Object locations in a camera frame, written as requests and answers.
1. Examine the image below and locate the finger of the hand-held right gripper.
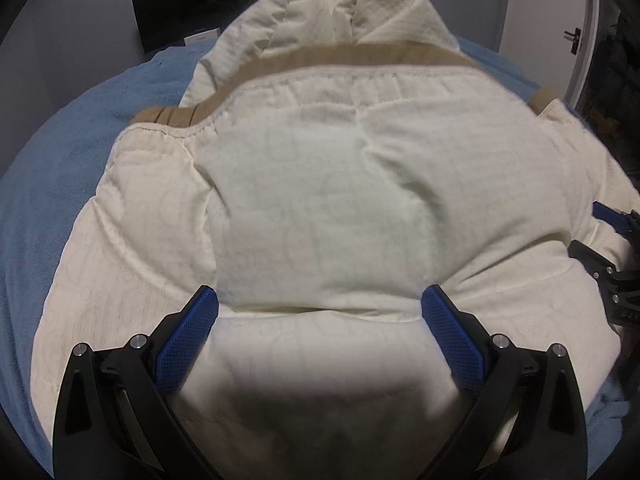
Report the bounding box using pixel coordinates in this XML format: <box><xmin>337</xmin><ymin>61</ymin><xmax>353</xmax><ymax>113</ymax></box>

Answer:
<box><xmin>592</xmin><ymin>201</ymin><xmax>640</xmax><ymax>237</ymax></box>
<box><xmin>569</xmin><ymin>239</ymin><xmax>622</xmax><ymax>282</ymax></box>

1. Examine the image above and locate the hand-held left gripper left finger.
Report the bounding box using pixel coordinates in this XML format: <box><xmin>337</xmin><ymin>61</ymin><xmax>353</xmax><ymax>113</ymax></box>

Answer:
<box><xmin>51</xmin><ymin>285</ymin><xmax>226</xmax><ymax>480</ymax></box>

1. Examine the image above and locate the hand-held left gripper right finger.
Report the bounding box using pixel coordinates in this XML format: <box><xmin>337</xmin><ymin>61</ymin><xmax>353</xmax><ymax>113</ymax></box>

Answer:
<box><xmin>421</xmin><ymin>285</ymin><xmax>589</xmax><ymax>480</ymax></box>

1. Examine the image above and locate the white hooded jacket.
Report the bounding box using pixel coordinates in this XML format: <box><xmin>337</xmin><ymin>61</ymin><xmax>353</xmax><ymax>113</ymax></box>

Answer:
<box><xmin>30</xmin><ymin>0</ymin><xmax>640</xmax><ymax>480</ymax></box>

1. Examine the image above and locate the blue fleece blanket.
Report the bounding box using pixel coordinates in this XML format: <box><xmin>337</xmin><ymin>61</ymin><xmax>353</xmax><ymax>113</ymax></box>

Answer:
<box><xmin>0</xmin><ymin>35</ymin><xmax>640</xmax><ymax>480</ymax></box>

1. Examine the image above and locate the white door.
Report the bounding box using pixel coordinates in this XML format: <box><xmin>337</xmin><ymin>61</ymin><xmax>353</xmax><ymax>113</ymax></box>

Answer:
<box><xmin>497</xmin><ymin>0</ymin><xmax>600</xmax><ymax>107</ymax></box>

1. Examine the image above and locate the small white box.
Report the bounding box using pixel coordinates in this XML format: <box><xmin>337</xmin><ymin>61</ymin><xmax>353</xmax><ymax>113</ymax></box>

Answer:
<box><xmin>184</xmin><ymin>30</ymin><xmax>221</xmax><ymax>47</ymax></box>

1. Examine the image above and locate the black monitor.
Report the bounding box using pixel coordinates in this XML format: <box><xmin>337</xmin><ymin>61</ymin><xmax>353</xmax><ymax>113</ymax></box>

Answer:
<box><xmin>131</xmin><ymin>0</ymin><xmax>264</xmax><ymax>55</ymax></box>

